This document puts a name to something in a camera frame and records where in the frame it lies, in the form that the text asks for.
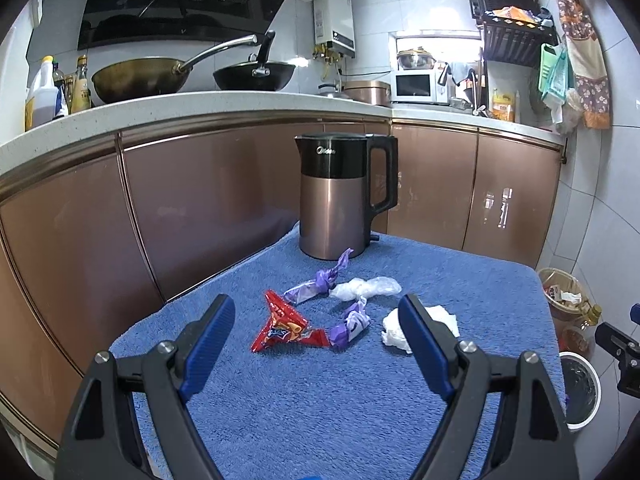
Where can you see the pot on microwave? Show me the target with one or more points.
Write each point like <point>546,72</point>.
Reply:
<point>415,59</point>

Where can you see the brown sauce bottle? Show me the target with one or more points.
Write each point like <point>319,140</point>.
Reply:
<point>81,97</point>

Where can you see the long purple twisted wrapper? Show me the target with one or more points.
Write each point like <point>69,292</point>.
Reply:
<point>323,281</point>

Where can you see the glass pot lid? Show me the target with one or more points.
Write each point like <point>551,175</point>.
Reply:
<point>332,91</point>

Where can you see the floral hanging apron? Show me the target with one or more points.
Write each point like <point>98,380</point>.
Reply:
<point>587,61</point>

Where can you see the white microwave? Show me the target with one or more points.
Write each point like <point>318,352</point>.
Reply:
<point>421,87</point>

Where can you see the small purple candy wrapper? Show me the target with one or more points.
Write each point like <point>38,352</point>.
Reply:
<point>355,321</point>

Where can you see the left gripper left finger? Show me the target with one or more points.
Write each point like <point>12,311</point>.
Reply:
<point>101,438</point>

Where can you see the green plastic bag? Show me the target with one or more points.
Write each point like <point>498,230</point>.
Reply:
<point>553,75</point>

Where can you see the blue towel mat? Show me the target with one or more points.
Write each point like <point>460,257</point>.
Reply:
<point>293,411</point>

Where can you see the copper rice cooker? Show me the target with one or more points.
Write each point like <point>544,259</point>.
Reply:
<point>375,92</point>

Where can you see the white water heater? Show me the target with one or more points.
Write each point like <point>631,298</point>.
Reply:
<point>334,26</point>

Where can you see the copper black electric kettle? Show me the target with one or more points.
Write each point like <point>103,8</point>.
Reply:
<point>336,207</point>

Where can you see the white detergent jug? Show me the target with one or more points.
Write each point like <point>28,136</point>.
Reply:
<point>40,106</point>

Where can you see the black frying pan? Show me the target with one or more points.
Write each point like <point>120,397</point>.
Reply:
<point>258,75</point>

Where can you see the brown kitchen cabinets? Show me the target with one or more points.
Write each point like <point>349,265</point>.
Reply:
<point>104,230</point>

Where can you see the white plastic bag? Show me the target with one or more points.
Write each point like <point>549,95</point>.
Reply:
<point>357,289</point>

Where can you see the white rimmed trash can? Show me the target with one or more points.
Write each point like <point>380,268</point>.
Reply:
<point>583,391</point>

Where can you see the red snack wrapper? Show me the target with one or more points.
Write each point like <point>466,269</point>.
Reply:
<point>286,325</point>

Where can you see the amber oil bottle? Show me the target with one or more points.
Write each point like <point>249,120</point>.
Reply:
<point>579,336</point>

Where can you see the brass wok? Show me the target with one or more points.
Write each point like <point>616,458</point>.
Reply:
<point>154,75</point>

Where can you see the beige trash bin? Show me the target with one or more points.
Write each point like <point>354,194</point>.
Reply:
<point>566,297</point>

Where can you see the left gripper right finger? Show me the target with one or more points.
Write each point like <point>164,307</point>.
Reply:
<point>531,439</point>

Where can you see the yellow food package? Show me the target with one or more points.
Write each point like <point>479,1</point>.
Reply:
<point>503,105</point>

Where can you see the white tissue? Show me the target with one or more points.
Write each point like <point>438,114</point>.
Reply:
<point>393,336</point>

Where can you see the black wall rack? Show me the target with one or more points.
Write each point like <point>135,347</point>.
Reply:
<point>513,31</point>

